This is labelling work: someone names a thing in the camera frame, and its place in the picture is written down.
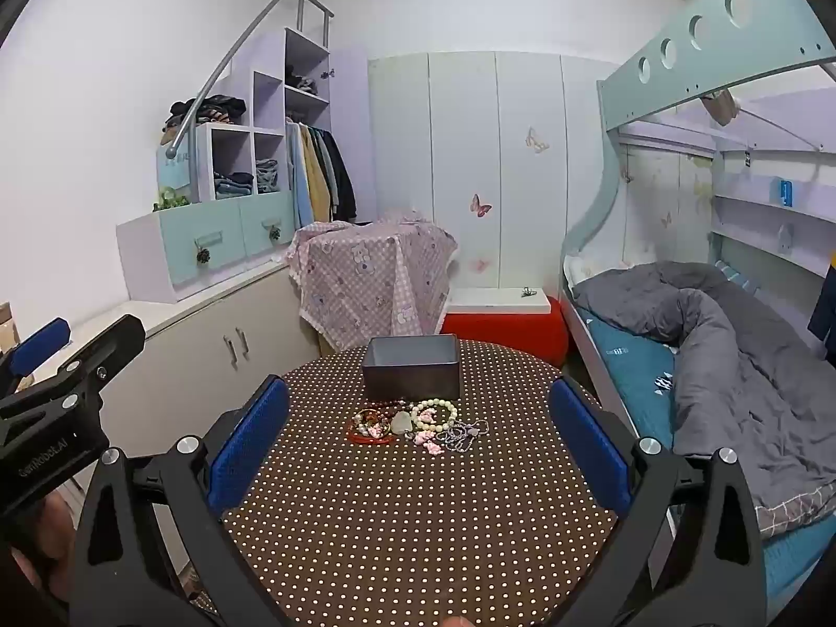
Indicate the teal bed sheet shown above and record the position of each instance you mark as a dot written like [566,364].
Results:
[633,366]

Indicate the pale butterfly sticker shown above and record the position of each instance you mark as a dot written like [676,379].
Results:
[537,140]

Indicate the pink checkered cloth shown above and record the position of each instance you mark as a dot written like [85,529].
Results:
[366,274]

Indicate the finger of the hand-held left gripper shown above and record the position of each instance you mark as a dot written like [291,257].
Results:
[108,349]
[39,343]

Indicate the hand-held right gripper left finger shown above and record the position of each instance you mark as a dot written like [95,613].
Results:
[251,437]

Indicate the grey metal handrail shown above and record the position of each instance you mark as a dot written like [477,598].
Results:
[222,65]

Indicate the brown hanging object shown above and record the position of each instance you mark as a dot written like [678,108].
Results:
[720,108]

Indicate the grey metal box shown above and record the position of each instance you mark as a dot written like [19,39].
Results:
[411,375]

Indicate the grey duvet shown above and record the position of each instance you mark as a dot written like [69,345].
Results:
[751,372]

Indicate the small blue shelf item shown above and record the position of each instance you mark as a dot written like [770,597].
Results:
[785,192]

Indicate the dark pile of clothes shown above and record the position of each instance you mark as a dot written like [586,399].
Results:
[209,110]

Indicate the brown polka dot tablecloth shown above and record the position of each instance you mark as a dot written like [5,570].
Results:
[418,522]

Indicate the lilac stair shelf cabinet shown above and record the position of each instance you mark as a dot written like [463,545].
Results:
[268,98]

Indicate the wide teal drawer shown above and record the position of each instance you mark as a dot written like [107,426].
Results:
[196,248]

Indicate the pink bow hair clip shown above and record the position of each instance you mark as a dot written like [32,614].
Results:
[432,446]
[426,415]
[373,429]

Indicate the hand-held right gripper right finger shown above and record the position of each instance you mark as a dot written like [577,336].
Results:
[588,444]

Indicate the cardboard box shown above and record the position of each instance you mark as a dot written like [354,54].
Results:
[8,326]

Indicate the teal bunk bed frame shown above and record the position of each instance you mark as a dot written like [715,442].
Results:
[771,32]

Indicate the faint pink butterfly sticker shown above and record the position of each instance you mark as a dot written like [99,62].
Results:
[480,265]

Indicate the beige low cabinet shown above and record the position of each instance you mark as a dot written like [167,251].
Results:
[196,339]

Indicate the hanging clothes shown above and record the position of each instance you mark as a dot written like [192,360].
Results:
[313,170]

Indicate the red stool with white top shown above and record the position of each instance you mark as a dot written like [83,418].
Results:
[503,333]

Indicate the pale green jade pendant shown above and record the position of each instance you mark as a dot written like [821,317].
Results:
[402,424]

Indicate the dark blue garment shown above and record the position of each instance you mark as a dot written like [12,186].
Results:
[824,313]

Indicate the folded grey jeans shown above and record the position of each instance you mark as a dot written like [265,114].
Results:
[268,176]

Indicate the green plant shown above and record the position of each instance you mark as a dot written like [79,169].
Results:
[171,199]

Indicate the narrow teal drawer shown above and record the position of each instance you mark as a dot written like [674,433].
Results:
[264,222]

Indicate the folded clothes on shelf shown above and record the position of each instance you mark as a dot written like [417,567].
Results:
[302,83]

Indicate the folded dark blue clothes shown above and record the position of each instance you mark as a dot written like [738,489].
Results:
[234,185]

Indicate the white wardrobe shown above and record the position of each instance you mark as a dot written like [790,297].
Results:
[457,144]

